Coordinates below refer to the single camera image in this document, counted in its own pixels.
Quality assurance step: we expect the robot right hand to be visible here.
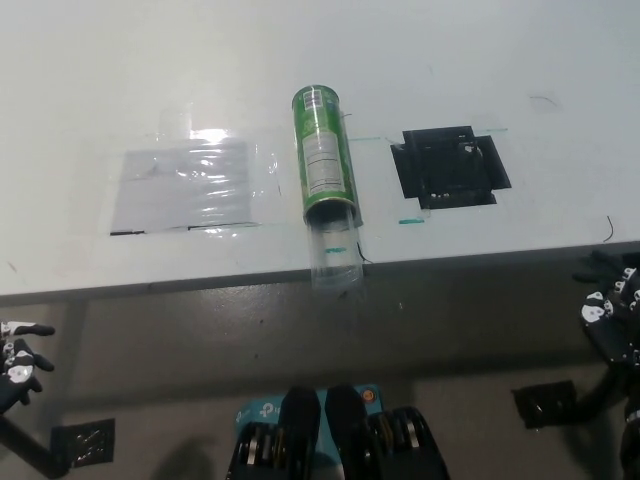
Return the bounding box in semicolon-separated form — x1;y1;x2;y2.
572;249;640;366

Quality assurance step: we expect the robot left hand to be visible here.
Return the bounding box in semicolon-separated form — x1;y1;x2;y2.
0;321;56;414

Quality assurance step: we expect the clear plastic chips tray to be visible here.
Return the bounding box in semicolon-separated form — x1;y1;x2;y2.
305;202;365;294

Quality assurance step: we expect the green chips can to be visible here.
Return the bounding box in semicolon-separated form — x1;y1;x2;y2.
291;85;359;224

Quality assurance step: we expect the black table leg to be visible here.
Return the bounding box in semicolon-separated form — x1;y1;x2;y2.
0;412;70;479
574;363;624;424

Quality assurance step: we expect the black floor tape patch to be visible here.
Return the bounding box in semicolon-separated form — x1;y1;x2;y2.
510;380;581;430
49;418;116;469

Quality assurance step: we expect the black tape square patch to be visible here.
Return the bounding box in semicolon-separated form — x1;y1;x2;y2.
389;124;512;210

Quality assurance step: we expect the clear tape film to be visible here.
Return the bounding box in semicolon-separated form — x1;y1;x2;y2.
102;102;287;237

